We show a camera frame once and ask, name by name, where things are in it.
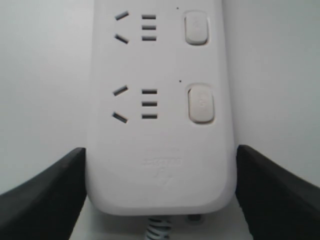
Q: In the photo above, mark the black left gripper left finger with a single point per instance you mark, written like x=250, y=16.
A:
x=47, y=206

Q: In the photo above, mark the white five-outlet power strip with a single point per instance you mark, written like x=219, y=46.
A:
x=160, y=137

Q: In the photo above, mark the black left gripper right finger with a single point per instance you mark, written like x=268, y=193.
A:
x=276, y=204

